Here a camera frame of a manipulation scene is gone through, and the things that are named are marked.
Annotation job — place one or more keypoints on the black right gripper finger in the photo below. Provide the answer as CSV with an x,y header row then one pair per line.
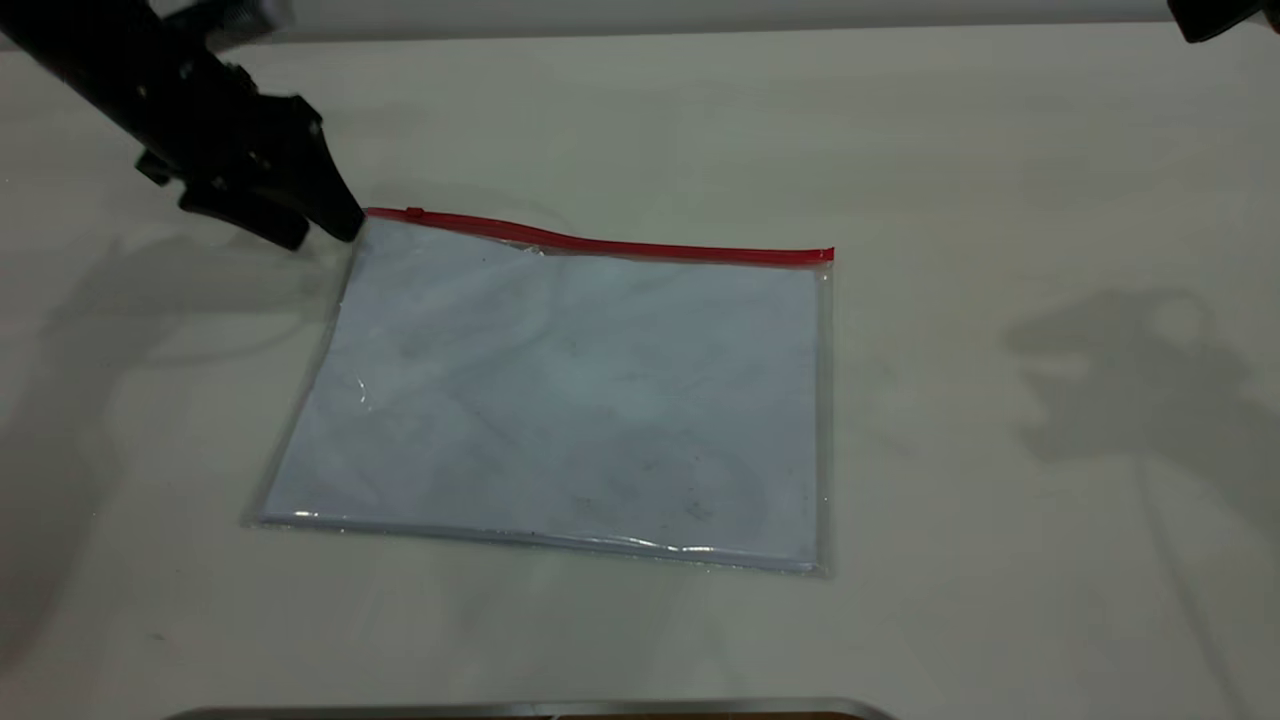
x,y
1205,18

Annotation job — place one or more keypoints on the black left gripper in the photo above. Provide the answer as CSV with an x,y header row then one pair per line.
x,y
225,135

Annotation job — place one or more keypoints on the clear plastic zip bag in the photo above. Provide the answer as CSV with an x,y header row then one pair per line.
x,y
700,251

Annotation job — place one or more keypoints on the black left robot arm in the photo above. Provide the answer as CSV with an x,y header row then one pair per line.
x,y
80,60

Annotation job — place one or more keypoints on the white paper sheets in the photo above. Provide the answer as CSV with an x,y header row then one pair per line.
x,y
550,400

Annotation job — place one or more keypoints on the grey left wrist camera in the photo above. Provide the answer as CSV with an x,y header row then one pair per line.
x,y
235,15

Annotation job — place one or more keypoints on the grey metal frame edge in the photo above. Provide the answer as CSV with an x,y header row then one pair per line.
x,y
500,709

